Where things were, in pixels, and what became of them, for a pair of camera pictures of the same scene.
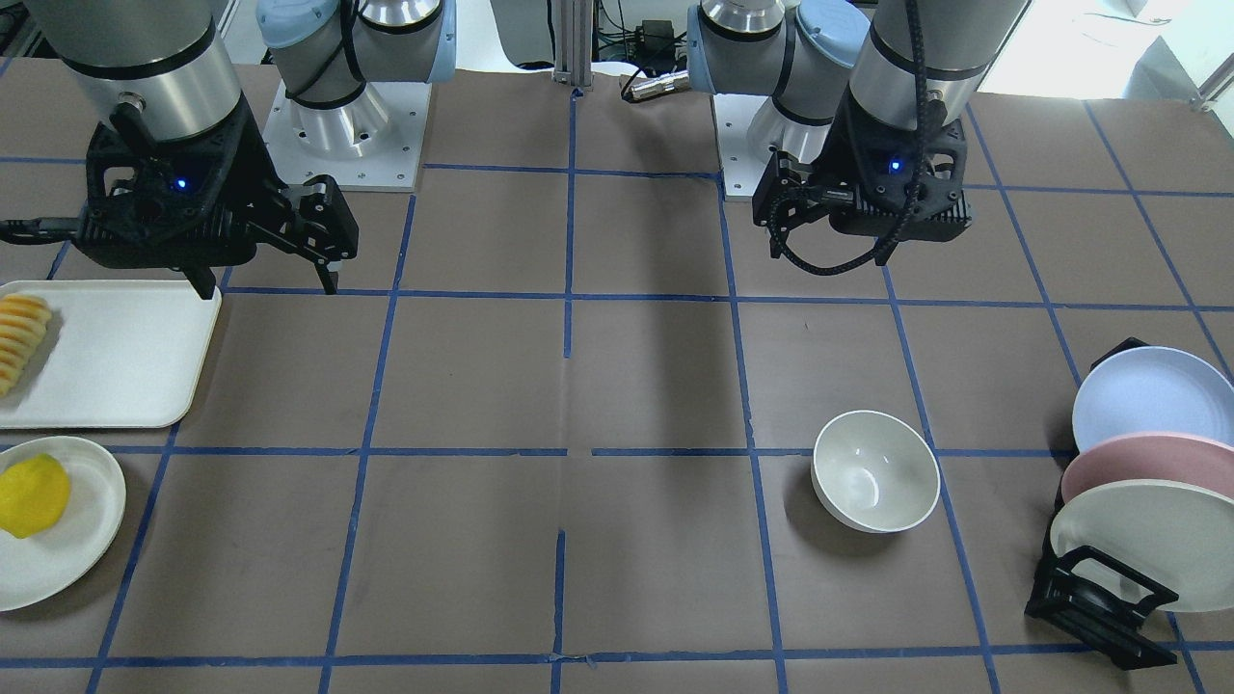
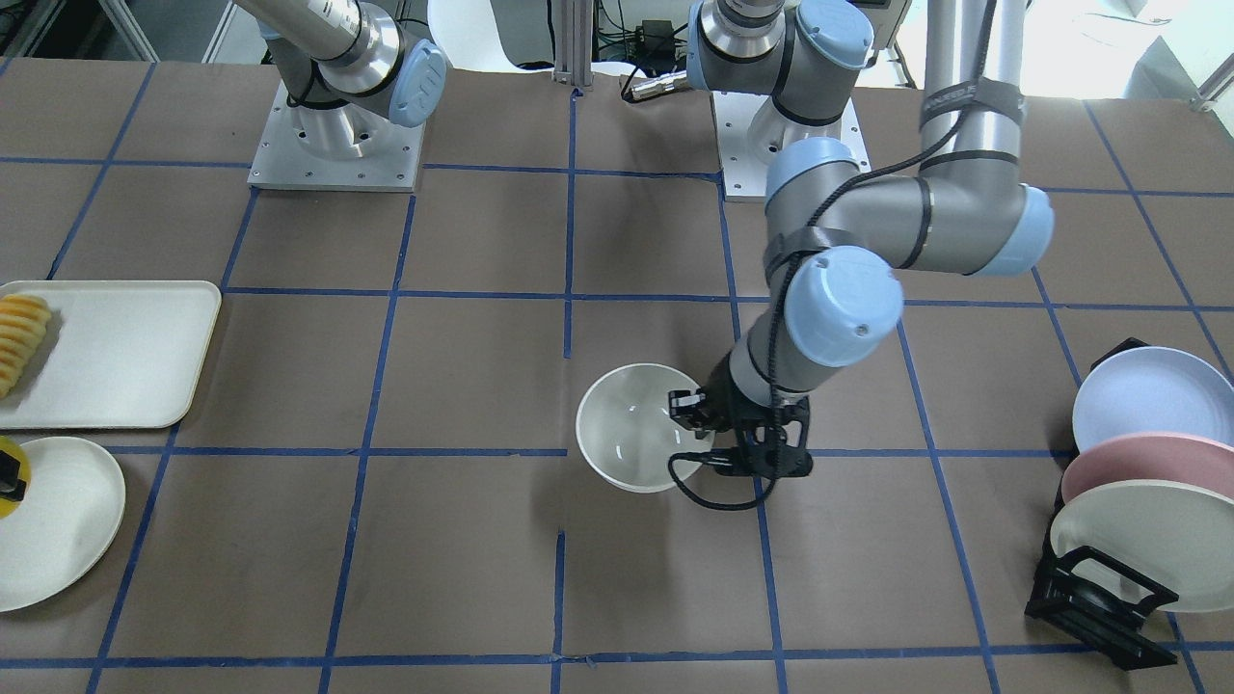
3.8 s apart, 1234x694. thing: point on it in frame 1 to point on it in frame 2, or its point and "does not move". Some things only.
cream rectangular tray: x=117 y=354 does not move
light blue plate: x=1153 y=389 does not move
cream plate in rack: x=1180 y=536 does not move
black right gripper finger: x=202 y=280 to x=11 y=486
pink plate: x=1164 y=456 does not move
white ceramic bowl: x=873 y=472 to x=626 y=432
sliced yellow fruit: x=23 y=325 does not move
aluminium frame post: x=573 y=40 does not move
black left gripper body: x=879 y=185 to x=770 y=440
